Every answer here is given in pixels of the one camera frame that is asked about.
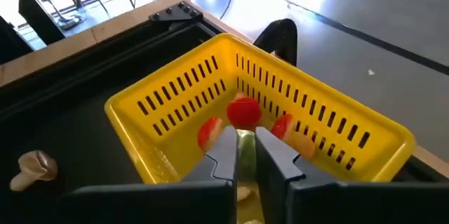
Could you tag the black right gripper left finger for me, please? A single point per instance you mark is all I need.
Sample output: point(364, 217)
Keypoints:
point(221, 168)

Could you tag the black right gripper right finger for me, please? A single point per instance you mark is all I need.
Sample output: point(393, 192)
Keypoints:
point(277, 175)

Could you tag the large green bell pepper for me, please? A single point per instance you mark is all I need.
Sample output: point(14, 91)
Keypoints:
point(246, 153)

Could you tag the red toy tomato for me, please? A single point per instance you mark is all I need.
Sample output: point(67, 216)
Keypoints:
point(243, 112)

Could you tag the yellow plastic basket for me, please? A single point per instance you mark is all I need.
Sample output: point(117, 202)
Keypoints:
point(158, 161)

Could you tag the beige toy mushroom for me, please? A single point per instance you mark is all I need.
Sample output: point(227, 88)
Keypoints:
point(33, 168)

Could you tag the black corner bracket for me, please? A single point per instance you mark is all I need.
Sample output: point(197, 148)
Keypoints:
point(175, 12)

